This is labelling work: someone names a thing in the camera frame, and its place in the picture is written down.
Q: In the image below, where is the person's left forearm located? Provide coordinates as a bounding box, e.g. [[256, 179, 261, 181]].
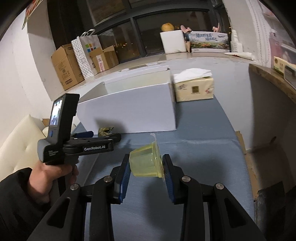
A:
[[0, 167, 52, 241]]

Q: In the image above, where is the white foam box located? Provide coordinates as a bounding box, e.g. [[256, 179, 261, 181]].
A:
[[159, 30, 187, 54]]

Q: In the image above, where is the wall poster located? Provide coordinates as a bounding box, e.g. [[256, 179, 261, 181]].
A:
[[22, 0, 43, 30]]

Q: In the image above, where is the rolled white paper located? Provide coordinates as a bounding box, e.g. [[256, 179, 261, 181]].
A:
[[223, 51, 255, 61]]

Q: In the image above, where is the small green snack packet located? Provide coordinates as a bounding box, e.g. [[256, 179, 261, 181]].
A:
[[98, 126, 115, 137]]

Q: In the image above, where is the white cardboard box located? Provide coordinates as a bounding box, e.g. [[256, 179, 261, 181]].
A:
[[75, 65, 178, 134]]

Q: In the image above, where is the grey black device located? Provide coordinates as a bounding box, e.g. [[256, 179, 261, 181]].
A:
[[284, 63, 296, 82]]

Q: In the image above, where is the brown stone counter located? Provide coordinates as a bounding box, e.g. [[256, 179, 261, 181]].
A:
[[248, 63, 296, 104]]

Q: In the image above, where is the pale yellow jelly cup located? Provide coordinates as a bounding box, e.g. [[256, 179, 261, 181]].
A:
[[129, 133, 166, 179]]

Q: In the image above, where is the printed landscape carton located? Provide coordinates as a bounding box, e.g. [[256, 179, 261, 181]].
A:
[[188, 30, 231, 53]]

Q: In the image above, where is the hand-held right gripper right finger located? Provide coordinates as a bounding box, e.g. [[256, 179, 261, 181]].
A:
[[162, 154, 267, 241]]

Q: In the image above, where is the person's left hand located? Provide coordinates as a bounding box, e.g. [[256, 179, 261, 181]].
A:
[[27, 162, 79, 205]]

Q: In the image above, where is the cardboard piece beside sofa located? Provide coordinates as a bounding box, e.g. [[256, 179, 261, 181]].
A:
[[41, 118, 50, 137]]

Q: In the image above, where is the cream sofa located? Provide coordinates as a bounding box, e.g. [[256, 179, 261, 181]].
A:
[[0, 114, 82, 179]]

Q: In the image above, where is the dark window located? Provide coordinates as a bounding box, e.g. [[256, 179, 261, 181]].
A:
[[47, 0, 232, 65]]

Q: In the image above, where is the beige tissue pack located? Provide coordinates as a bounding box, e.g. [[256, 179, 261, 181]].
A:
[[173, 68, 214, 103]]

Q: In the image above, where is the blue grey table mat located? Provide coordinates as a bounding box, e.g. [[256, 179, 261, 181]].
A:
[[69, 94, 255, 241]]

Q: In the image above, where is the small brown cardboard box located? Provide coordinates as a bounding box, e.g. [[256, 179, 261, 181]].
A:
[[89, 45, 120, 74]]

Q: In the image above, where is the white plastic bottle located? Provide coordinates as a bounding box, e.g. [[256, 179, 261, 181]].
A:
[[230, 29, 243, 53]]

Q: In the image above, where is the yellow carton box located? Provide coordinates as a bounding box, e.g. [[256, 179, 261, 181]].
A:
[[273, 56, 291, 75]]

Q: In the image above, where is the white dotted gift bag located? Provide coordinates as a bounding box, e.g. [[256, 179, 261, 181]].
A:
[[71, 29, 103, 80]]

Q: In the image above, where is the flat cardboard sheet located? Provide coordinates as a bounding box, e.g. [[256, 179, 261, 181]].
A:
[[234, 131, 247, 155]]

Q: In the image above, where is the large brown cardboard box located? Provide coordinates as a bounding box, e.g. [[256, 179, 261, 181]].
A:
[[51, 44, 85, 91]]

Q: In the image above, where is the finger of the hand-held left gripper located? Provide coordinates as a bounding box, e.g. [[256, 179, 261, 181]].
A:
[[70, 131, 94, 139], [69, 133, 122, 145]]

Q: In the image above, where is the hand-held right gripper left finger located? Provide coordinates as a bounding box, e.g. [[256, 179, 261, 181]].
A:
[[28, 153, 130, 241]]

